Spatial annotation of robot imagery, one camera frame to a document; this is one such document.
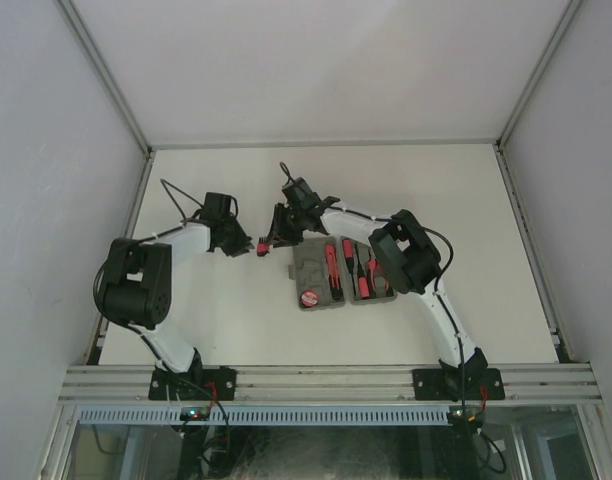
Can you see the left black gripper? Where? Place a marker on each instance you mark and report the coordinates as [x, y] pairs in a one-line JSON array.
[[243, 243]]

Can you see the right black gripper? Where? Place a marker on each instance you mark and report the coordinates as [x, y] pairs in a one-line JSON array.
[[279, 236]]

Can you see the red hex key set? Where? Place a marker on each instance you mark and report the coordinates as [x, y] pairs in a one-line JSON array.
[[262, 249]]

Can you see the red black utility knife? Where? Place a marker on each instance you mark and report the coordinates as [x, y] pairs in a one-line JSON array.
[[333, 272]]

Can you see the long red black screwdriver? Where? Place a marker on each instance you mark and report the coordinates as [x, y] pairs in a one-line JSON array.
[[349, 258]]

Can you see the grey plastic tool case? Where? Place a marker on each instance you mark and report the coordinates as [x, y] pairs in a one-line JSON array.
[[309, 272]]

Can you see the black tape roll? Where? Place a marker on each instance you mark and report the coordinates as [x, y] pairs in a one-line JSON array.
[[309, 299]]

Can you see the short red black screwdriver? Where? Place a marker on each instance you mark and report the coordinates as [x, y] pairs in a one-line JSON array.
[[362, 281]]

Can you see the red black pliers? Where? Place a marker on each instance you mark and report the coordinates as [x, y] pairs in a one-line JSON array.
[[377, 279]]

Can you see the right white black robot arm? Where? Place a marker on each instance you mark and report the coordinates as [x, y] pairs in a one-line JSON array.
[[409, 260]]

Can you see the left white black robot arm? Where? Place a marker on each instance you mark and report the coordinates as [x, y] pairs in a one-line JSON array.
[[133, 287]]

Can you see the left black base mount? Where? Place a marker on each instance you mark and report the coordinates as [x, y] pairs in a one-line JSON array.
[[213, 384]]

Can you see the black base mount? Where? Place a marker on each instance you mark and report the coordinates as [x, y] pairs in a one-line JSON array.
[[213, 384], [434, 384]]

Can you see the blue slotted cable duct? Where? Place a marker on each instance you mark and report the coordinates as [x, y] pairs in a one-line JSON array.
[[406, 415]]

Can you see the aluminium front rail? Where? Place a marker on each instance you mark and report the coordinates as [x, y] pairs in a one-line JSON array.
[[524, 384]]

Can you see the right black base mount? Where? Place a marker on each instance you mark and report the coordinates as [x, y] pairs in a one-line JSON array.
[[434, 384]]

